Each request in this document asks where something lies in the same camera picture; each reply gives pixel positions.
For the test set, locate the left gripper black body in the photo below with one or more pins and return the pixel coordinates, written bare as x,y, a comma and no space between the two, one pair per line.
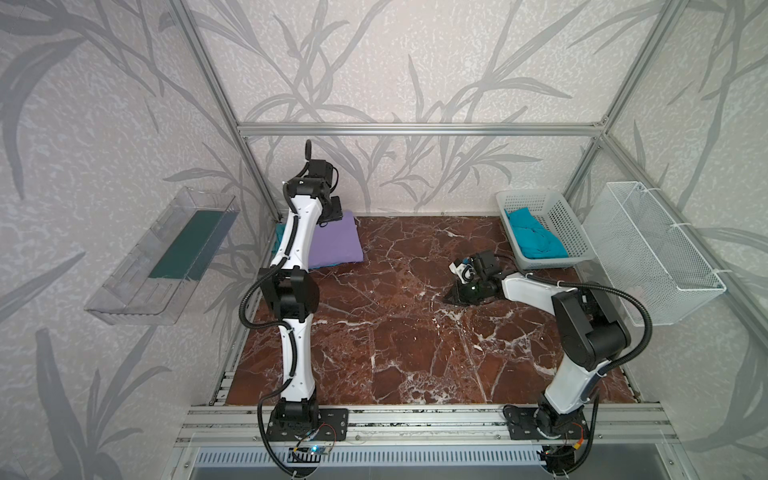
332,210

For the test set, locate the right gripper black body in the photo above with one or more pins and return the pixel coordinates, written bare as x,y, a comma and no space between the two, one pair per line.
466,287

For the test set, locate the purple t-shirt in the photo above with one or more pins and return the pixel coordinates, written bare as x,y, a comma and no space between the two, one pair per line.
336,243

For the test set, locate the grey plastic laundry basket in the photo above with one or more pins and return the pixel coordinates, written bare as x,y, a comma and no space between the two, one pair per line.
555,214

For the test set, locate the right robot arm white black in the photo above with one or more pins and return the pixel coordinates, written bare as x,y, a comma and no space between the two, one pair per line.
590,328

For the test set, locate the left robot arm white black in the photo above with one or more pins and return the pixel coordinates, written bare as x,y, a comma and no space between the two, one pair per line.
316,179

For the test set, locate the teal folded t-shirt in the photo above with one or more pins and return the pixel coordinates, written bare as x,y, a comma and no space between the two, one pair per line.
279,234

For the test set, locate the teal t-shirt in basket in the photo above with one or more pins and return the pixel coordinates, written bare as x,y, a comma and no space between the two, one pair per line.
533,239

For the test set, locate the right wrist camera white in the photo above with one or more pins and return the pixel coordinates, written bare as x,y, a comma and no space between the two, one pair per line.
464,270

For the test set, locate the aluminium frame horizontal bar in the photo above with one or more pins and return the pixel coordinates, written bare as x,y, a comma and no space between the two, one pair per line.
306,129

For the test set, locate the white wire mesh basket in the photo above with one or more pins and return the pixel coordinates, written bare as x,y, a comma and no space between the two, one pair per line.
644,252

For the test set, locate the clear acrylic wall tray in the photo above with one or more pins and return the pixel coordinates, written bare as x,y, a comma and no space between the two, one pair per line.
153,284

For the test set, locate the aluminium frame post left rear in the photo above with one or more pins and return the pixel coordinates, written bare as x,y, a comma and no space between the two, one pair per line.
186,22

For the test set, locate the aluminium frame post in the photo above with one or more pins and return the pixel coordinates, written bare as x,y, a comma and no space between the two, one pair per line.
666,19
186,22

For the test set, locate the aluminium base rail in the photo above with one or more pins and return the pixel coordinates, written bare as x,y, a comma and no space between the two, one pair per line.
406,425

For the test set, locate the aluminium frame post right rear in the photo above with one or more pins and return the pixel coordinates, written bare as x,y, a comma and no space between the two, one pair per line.
666,19

